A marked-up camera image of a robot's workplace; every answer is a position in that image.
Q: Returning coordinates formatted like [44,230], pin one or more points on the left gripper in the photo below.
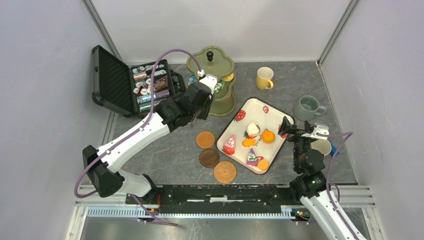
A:
[204,115]

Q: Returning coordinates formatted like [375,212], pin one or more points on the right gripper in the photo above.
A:
[286,127]

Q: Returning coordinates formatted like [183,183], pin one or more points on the blue glazed donut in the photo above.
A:
[191,80]

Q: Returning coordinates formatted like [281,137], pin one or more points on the green triangular cake slice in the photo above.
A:
[218,88]

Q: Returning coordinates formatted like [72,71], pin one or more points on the metal serving tongs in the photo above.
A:
[194,120]

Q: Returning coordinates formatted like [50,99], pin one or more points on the yellow glazed donut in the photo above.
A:
[228,78]

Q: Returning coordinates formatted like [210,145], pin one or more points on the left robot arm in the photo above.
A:
[103,165]

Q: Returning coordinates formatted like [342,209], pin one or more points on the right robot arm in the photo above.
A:
[311,187]

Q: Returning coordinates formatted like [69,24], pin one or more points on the grey-green ceramic mug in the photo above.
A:
[307,108]

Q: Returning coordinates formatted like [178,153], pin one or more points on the orange macaron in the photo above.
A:
[268,136]

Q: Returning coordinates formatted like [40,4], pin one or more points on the light brown round coaster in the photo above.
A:
[205,139]

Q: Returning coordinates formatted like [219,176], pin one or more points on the blue small object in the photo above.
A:
[334,150]

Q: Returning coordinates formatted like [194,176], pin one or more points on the white roll cake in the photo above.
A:
[252,130]

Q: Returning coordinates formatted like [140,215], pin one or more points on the strawberry print serving tray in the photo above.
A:
[267,117]

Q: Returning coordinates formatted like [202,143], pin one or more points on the round orange biscuit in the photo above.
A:
[263,164]

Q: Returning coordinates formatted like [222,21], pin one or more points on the small orange pastry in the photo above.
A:
[249,142]

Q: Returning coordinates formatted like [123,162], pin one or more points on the purple cake slice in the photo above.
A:
[251,159]

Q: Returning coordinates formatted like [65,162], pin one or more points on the red strawberry cake slice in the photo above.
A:
[229,145]

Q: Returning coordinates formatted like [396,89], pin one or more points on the dark brown round coaster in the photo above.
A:
[209,158]

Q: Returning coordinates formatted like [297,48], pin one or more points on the yellow ceramic mug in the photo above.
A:
[264,78]

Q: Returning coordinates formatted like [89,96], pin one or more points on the black poker chip case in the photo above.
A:
[128,90]

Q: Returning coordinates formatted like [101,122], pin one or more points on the woven rattan round coaster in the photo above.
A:
[225,172]

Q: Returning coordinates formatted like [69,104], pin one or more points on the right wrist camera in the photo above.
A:
[321,132]

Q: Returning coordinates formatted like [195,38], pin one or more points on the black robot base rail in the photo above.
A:
[221,199]

